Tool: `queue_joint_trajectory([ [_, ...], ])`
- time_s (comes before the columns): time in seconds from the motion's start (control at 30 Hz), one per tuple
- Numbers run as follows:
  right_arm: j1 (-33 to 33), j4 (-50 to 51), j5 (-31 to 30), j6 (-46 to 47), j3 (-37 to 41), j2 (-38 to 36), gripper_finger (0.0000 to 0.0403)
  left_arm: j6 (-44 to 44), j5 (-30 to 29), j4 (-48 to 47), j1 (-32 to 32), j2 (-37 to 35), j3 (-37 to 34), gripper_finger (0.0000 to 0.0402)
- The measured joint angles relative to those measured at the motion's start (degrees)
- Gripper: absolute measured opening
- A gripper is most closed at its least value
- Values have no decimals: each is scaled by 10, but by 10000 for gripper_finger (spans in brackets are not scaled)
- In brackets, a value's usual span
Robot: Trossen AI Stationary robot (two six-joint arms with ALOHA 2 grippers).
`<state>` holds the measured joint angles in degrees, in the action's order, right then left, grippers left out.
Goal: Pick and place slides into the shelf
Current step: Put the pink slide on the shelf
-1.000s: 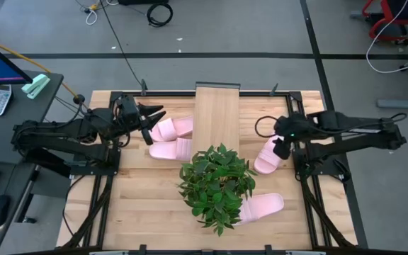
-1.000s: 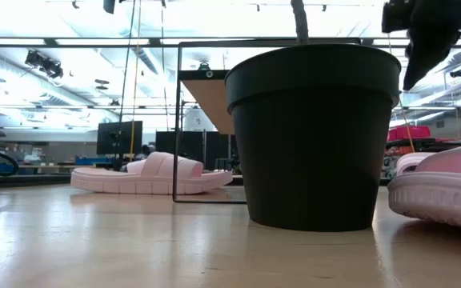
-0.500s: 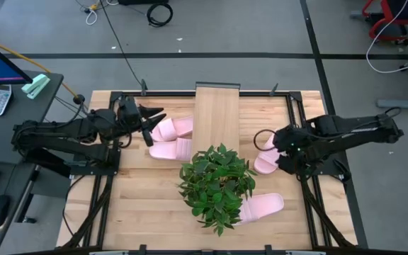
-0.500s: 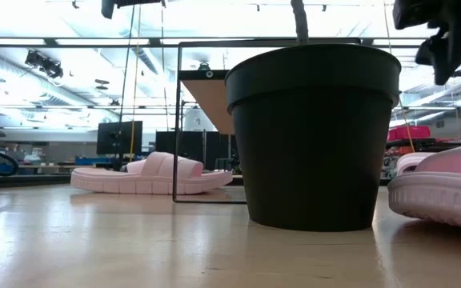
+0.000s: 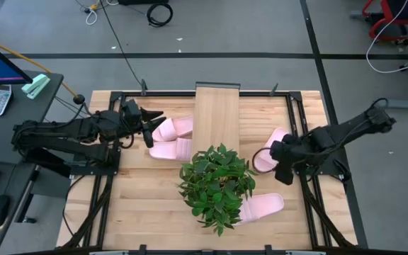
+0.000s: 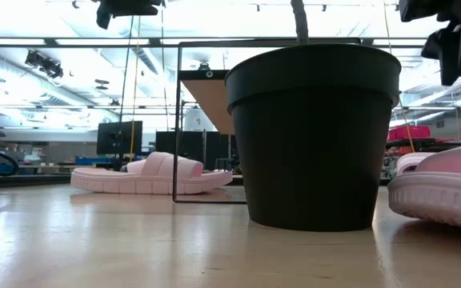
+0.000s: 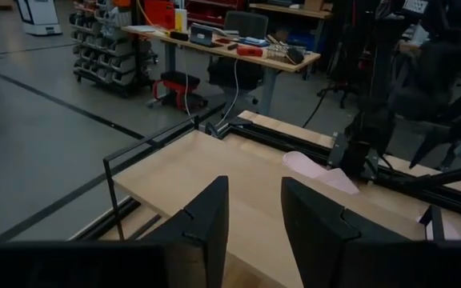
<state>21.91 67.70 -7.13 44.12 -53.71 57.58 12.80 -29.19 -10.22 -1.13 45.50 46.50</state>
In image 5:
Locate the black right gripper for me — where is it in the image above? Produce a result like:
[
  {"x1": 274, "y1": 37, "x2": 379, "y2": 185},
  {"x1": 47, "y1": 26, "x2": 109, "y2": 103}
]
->
[{"x1": 270, "y1": 134, "x2": 302, "y2": 166}]

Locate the mint green stapler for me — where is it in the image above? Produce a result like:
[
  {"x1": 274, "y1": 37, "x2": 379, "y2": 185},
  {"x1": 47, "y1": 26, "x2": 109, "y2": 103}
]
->
[{"x1": 21, "y1": 73, "x2": 51, "y2": 100}]

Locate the red metal frame cart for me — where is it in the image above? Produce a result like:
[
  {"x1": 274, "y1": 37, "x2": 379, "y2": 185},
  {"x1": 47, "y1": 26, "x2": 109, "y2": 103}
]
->
[{"x1": 349, "y1": 0, "x2": 408, "y2": 46}]

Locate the short white cable loop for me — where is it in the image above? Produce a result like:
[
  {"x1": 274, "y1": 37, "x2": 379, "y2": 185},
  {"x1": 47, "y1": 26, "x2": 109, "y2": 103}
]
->
[{"x1": 85, "y1": 6, "x2": 98, "y2": 26}]

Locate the yellow cable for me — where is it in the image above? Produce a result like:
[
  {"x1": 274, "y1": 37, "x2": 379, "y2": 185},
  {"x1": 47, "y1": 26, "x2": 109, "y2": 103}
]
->
[{"x1": 0, "y1": 33, "x2": 79, "y2": 98}]

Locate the long black cable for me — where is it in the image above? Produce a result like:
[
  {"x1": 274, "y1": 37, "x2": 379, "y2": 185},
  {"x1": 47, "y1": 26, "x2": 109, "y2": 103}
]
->
[{"x1": 99, "y1": 0, "x2": 145, "y2": 89}]

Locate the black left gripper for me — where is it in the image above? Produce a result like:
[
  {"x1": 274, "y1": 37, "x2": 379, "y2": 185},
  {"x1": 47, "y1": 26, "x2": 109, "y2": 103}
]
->
[{"x1": 117, "y1": 98, "x2": 168, "y2": 142}]

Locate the long white cable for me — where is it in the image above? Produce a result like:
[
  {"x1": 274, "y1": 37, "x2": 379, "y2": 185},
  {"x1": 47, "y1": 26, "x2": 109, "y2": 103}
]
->
[{"x1": 365, "y1": 0, "x2": 408, "y2": 74}]

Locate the wooden shelf with black frame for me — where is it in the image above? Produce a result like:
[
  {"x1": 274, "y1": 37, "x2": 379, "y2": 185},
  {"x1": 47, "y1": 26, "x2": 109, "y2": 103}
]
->
[{"x1": 191, "y1": 81, "x2": 242, "y2": 164}]

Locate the black box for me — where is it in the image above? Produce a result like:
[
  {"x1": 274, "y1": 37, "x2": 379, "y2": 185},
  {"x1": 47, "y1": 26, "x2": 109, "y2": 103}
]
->
[{"x1": 118, "y1": 0, "x2": 169, "y2": 6}]

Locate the black plastic flower pot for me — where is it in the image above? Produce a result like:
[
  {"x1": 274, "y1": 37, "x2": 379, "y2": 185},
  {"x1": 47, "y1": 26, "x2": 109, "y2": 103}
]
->
[{"x1": 177, "y1": 142, "x2": 259, "y2": 237}]

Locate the black aluminium table frame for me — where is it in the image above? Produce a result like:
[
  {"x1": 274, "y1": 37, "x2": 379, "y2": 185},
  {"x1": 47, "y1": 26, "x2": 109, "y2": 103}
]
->
[{"x1": 57, "y1": 80, "x2": 370, "y2": 255}]

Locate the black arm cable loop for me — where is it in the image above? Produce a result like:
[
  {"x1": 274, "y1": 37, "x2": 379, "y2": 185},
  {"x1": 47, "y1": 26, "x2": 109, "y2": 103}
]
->
[{"x1": 252, "y1": 147, "x2": 274, "y2": 174}]

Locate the coiled black cable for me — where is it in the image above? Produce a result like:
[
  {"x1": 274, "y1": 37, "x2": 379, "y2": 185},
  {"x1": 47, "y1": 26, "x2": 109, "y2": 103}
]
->
[{"x1": 146, "y1": 2, "x2": 174, "y2": 28}]

